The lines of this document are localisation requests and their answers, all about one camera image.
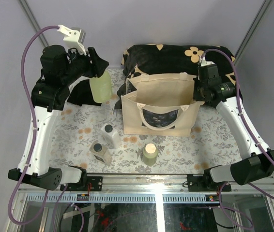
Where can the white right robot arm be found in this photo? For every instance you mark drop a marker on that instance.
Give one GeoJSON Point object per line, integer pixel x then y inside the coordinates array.
{"type": "Point", "coordinates": [255, 153]}

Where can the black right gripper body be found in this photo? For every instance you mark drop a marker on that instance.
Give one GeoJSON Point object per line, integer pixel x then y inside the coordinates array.
{"type": "Point", "coordinates": [198, 94]}

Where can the green liquid bottle black cap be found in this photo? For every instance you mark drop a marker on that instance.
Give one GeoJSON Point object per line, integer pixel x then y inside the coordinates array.
{"type": "Point", "coordinates": [101, 87]}

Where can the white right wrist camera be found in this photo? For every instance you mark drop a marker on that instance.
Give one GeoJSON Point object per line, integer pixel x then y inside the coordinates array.
{"type": "Point", "coordinates": [203, 62]}

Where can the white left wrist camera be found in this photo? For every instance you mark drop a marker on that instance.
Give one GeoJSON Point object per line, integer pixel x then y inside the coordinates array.
{"type": "Point", "coordinates": [73, 38]}

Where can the beige canvas tote bag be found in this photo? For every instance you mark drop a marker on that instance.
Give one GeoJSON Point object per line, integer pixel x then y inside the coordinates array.
{"type": "Point", "coordinates": [160, 105]}

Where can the white bottle black cap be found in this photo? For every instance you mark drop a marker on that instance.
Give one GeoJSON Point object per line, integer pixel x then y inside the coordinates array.
{"type": "Point", "coordinates": [111, 135]}

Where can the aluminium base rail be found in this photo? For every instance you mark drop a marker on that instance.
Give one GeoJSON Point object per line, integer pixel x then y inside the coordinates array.
{"type": "Point", "coordinates": [128, 188]}

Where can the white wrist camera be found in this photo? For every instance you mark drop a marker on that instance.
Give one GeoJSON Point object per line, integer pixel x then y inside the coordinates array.
{"type": "Point", "coordinates": [203, 62]}
{"type": "Point", "coordinates": [73, 38]}

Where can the floral table cloth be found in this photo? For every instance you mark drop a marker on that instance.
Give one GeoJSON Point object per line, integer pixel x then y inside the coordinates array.
{"type": "Point", "coordinates": [210, 143]}

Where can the clear beige bottle black cap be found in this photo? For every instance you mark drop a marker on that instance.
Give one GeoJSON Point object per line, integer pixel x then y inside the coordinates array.
{"type": "Point", "coordinates": [101, 153]}

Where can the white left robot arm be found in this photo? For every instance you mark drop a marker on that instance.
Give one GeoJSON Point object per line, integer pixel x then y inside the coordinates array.
{"type": "Point", "coordinates": [60, 69]}

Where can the green bottle cream cap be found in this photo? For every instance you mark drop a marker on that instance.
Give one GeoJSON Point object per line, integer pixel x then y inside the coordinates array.
{"type": "Point", "coordinates": [149, 154]}

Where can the black floral plush pillow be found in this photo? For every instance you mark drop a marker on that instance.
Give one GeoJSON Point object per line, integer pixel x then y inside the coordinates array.
{"type": "Point", "coordinates": [164, 58]}

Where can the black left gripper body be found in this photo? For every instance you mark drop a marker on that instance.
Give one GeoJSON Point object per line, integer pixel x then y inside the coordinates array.
{"type": "Point", "coordinates": [79, 65]}

